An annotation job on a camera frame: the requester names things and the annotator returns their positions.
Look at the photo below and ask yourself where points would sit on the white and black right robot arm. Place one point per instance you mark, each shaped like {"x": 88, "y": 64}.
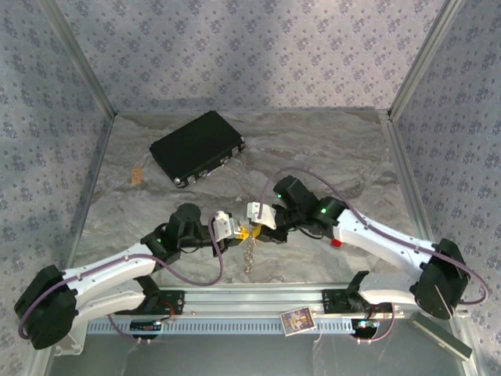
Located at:
{"x": 383, "y": 243}

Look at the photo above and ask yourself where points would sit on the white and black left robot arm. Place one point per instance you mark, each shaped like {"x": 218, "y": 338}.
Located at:
{"x": 113, "y": 270}

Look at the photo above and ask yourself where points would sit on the red plastic key tag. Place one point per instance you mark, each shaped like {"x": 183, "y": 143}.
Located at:
{"x": 336, "y": 244}

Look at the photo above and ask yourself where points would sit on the small orange tag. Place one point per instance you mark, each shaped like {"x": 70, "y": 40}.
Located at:
{"x": 136, "y": 176}

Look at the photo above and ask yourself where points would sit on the black hard case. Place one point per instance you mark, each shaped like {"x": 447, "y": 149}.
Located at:
{"x": 195, "y": 147}

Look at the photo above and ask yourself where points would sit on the colourful printed card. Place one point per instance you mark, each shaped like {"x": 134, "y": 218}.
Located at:
{"x": 298, "y": 321}

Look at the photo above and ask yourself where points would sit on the left circuit board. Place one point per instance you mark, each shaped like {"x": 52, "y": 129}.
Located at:
{"x": 146, "y": 326}

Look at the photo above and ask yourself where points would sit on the circuit board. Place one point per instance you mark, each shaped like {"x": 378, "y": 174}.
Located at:
{"x": 146, "y": 326}
{"x": 366, "y": 326}

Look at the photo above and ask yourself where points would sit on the right circuit board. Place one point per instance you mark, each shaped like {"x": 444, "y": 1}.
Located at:
{"x": 366, "y": 326}

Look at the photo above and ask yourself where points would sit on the grey metal bar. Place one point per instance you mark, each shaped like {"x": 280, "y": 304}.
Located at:
{"x": 438, "y": 335}

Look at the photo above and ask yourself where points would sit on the aluminium front rail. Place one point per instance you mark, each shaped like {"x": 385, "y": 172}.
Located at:
{"x": 254, "y": 299}

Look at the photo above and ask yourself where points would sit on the aluminium rail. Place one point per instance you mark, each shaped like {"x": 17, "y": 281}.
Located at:
{"x": 91, "y": 188}
{"x": 411, "y": 188}
{"x": 254, "y": 299}

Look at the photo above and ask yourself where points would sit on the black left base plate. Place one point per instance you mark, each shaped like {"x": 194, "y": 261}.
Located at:
{"x": 176, "y": 301}

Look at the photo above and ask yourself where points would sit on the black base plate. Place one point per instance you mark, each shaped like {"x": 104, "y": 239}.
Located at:
{"x": 176, "y": 301}
{"x": 332, "y": 301}

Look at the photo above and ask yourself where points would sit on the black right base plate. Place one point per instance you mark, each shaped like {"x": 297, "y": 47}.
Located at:
{"x": 332, "y": 301}

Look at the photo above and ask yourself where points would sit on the aluminium left side rail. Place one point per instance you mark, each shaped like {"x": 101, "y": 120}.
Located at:
{"x": 91, "y": 188}

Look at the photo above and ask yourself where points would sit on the aluminium right side rail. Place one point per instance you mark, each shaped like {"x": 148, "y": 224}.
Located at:
{"x": 411, "y": 188}

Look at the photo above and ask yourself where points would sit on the white plastic bracket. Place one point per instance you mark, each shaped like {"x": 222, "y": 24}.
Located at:
{"x": 76, "y": 344}

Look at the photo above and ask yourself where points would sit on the aluminium right corner post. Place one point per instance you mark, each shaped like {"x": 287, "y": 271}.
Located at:
{"x": 424, "y": 58}

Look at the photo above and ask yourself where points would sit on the aluminium corner post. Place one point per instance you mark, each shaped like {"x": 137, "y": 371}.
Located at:
{"x": 83, "y": 58}
{"x": 424, "y": 58}

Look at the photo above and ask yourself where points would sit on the aluminium left corner post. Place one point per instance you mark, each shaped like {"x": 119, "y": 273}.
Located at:
{"x": 83, "y": 58}

